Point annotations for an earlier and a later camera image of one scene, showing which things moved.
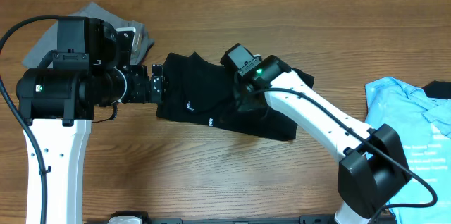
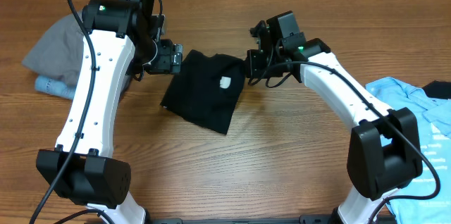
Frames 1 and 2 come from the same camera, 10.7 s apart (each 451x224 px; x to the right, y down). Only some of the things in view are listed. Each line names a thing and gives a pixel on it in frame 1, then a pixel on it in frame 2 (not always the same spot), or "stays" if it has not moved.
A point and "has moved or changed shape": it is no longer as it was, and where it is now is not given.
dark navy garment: (437, 89) stays
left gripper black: (142, 91) to (171, 58)
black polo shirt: (194, 86) has moved or changed shape
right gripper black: (235, 96) to (252, 63)
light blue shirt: (425, 124) stays
